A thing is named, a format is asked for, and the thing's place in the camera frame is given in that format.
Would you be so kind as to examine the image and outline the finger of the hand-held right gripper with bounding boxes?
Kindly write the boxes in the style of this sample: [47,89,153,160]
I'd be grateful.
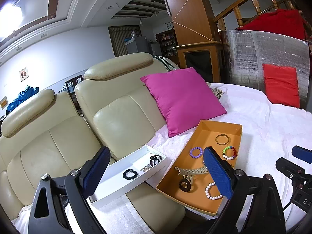
[276,158,308,184]
[292,145,312,164]

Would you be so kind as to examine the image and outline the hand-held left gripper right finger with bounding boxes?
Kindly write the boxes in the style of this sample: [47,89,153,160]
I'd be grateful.
[203,146,286,234]

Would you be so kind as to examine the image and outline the red pillow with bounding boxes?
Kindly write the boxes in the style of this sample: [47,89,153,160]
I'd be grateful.
[262,63,301,109]

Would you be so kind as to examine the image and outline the pink pillow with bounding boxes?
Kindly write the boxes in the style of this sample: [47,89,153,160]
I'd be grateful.
[140,67,228,138]

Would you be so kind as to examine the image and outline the wooden railing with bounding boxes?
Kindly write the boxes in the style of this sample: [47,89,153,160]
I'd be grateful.
[214,0,305,31]

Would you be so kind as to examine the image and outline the white bead bracelet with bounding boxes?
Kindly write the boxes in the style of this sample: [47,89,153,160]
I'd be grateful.
[205,182,223,200]

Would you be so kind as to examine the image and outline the black bead bracelet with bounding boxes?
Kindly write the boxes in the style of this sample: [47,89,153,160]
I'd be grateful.
[122,169,139,179]

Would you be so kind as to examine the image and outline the beige leather sofa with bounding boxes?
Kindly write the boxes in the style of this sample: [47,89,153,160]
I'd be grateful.
[0,52,187,234]

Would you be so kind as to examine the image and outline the black hair ties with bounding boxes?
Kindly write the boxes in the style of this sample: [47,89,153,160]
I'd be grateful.
[149,154,162,167]

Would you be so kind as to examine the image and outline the dark wooden shelf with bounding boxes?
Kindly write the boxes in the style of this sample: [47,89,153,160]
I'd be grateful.
[156,29,176,58]

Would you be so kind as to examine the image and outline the silver metal bangle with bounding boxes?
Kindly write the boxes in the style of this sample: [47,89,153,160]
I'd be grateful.
[215,134,230,145]

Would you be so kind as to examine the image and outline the striped cloth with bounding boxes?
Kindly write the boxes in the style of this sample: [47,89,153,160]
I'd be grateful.
[155,56,181,72]

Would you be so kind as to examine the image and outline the red blanket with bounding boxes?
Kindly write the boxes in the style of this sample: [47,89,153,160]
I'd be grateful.
[238,8,308,41]

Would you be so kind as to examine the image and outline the brown curtain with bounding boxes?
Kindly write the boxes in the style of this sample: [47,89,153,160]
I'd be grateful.
[108,26,142,58]

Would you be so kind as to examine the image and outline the patterned beige cloth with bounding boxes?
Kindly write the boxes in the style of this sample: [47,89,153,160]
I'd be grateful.
[211,87,228,100]

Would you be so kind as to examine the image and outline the wooden cabinet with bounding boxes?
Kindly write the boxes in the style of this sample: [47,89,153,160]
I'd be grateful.
[158,0,223,83]

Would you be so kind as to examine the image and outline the white tray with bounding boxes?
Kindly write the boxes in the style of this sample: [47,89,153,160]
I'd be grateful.
[88,144,168,209]

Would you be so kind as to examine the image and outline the dark brown ring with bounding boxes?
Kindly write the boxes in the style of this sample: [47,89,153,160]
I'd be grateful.
[179,178,193,191]

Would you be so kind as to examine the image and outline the silver foil panel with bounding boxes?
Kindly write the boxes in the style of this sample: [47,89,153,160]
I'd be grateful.
[221,29,310,110]

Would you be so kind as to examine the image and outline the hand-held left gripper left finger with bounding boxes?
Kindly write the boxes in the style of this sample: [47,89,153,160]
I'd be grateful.
[27,146,111,234]

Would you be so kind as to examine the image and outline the grey refrigerator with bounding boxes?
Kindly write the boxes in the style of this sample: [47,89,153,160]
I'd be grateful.
[125,36,150,55]

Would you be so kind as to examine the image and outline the rainbow bead bracelet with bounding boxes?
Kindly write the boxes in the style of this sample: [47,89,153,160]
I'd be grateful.
[222,146,238,160]

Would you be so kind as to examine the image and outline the orange tray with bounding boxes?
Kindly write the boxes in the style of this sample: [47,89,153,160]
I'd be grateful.
[156,119,243,217]

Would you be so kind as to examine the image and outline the beige hair claw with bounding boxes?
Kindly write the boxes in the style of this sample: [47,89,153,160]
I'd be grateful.
[174,164,210,183]

